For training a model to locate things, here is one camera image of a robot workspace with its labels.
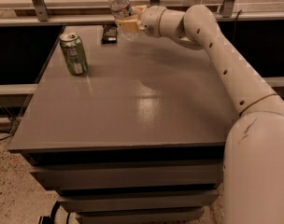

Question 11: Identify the metal railing frame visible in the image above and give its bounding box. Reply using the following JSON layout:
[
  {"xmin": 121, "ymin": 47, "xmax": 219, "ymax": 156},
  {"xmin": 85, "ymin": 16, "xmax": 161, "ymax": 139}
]
[{"xmin": 0, "ymin": 0, "xmax": 284, "ymax": 27}]

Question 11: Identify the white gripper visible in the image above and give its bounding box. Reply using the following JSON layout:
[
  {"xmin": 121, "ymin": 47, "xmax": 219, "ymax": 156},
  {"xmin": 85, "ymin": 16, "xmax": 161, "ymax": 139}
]
[{"xmin": 116, "ymin": 5, "xmax": 166, "ymax": 37}]

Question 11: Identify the clear plastic water bottle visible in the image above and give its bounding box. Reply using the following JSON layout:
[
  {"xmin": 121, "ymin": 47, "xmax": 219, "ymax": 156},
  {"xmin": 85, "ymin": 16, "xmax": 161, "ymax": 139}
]
[{"xmin": 108, "ymin": 0, "xmax": 138, "ymax": 41}]

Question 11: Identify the dark rxbar chocolate wrapper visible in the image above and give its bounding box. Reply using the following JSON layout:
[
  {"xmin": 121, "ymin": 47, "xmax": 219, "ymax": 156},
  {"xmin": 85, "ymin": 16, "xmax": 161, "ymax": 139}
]
[{"xmin": 101, "ymin": 24, "xmax": 118, "ymax": 44}]

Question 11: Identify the grey drawer cabinet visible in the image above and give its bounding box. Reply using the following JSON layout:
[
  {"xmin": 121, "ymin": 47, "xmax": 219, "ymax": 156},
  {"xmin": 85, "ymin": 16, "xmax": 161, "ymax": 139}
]
[{"xmin": 9, "ymin": 26, "xmax": 237, "ymax": 224}]

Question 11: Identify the black cable on left floor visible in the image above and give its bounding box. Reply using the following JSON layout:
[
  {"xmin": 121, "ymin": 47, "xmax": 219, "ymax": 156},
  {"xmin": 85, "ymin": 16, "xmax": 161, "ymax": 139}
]
[{"xmin": 0, "ymin": 123, "xmax": 15, "ymax": 142}]

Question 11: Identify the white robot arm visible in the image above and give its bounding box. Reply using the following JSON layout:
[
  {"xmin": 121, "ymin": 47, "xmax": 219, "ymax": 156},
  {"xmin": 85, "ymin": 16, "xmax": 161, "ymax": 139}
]
[{"xmin": 116, "ymin": 5, "xmax": 284, "ymax": 224}]

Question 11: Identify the green soda can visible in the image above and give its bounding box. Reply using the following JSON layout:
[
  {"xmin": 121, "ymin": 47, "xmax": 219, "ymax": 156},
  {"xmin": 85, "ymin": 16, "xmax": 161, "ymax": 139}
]
[{"xmin": 60, "ymin": 32, "xmax": 88, "ymax": 76}]

